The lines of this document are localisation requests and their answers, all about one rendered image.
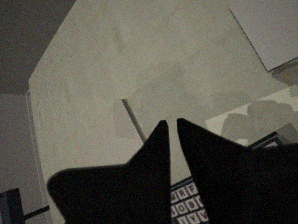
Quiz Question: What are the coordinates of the black keyboard with white keys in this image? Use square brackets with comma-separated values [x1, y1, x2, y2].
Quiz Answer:
[170, 132, 286, 224]

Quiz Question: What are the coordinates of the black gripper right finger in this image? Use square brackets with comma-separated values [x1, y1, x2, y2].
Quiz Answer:
[177, 118, 298, 224]

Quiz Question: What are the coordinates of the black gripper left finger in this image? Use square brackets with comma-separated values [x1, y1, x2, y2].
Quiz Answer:
[46, 120, 172, 224]

